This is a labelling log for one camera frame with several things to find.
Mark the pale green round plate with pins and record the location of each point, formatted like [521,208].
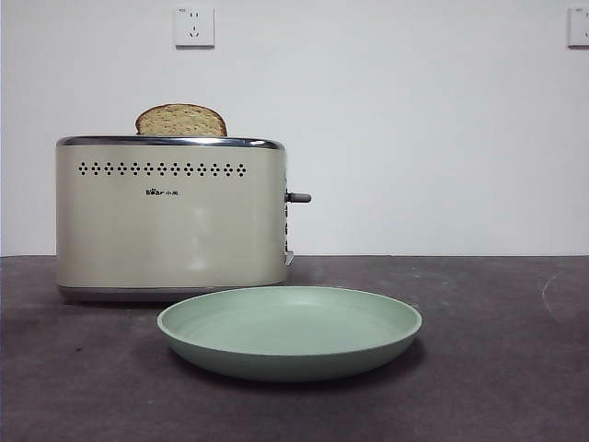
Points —
[290,331]

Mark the toasted bread slice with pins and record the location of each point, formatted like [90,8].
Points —
[180,120]

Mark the grey toaster lever knob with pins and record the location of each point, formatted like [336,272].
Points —
[300,198]

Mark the cream two-slot toaster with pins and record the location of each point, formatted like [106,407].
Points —
[170,230]

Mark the white wall socket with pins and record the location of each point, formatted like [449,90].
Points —
[579,27]
[194,26]

